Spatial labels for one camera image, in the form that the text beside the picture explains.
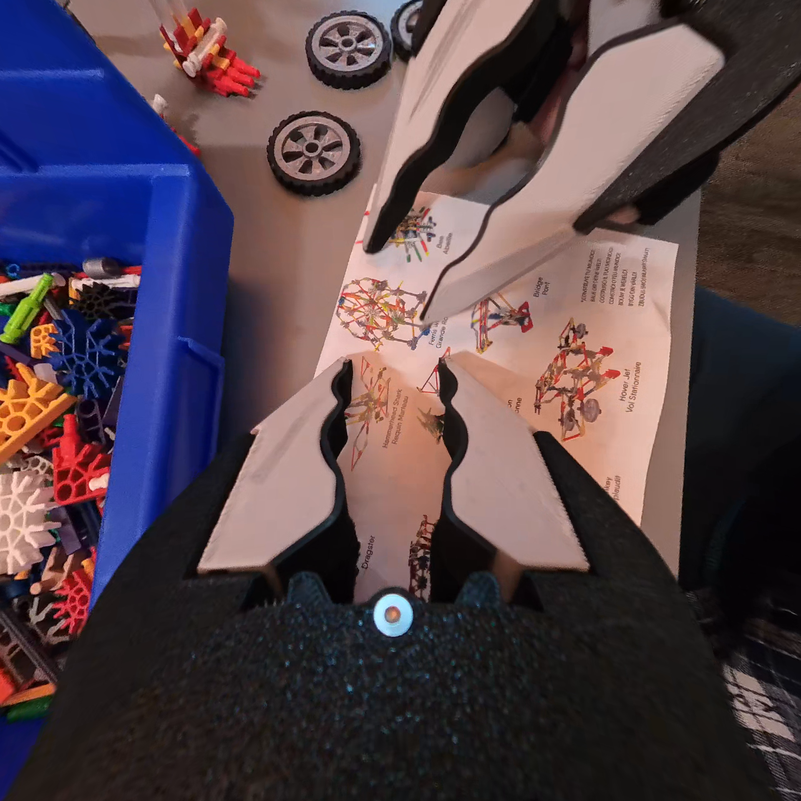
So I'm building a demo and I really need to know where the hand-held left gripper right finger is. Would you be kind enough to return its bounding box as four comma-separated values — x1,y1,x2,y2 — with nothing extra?
430,352,590,592

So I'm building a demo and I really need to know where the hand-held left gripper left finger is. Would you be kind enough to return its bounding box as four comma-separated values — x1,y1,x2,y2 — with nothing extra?
198,366,360,592

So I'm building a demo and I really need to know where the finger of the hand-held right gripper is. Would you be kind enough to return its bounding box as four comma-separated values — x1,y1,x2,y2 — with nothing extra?
420,18,728,324
362,0,560,256

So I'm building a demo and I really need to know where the printed toy model leaflet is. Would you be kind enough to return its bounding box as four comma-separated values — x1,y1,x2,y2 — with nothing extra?
313,188,680,602

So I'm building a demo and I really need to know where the pile of colourful toy pieces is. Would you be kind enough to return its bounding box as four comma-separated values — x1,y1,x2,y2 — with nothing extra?
0,257,149,727

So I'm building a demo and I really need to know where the blue plastic bin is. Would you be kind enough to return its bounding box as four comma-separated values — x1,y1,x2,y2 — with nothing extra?
0,0,236,801

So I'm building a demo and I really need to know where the grey toy wheel black tire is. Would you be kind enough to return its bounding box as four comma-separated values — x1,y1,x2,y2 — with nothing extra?
266,111,361,197
306,10,394,91
391,0,428,61

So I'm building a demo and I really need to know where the person's clothed body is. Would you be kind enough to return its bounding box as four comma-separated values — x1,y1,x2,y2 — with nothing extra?
683,288,801,801

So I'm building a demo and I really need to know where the red yellow grey toy assembly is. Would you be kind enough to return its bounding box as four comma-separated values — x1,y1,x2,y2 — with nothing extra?
157,7,261,98
151,94,201,157

